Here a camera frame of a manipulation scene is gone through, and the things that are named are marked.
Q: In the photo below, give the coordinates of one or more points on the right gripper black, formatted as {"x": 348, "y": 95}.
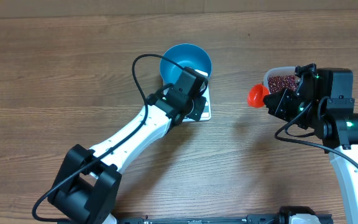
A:
{"x": 283, "y": 100}

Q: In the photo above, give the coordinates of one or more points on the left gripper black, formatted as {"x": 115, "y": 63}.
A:
{"x": 201, "y": 102}

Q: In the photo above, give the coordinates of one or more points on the red plastic scoop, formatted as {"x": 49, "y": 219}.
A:
{"x": 256, "y": 95}

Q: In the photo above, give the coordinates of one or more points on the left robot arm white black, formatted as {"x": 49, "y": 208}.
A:
{"x": 85, "y": 188}

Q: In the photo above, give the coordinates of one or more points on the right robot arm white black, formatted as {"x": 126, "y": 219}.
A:
{"x": 323, "y": 102}

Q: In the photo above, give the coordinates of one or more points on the white digital kitchen scale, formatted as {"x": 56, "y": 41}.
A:
{"x": 206, "y": 114}

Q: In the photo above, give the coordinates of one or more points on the blue bowl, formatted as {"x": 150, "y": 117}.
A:
{"x": 186, "y": 55}

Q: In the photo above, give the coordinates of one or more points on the red beans in container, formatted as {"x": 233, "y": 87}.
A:
{"x": 277, "y": 83}

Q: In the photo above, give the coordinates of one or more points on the clear plastic container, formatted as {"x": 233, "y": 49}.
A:
{"x": 279, "y": 71}

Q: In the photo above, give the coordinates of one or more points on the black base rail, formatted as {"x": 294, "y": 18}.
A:
{"x": 285, "y": 215}

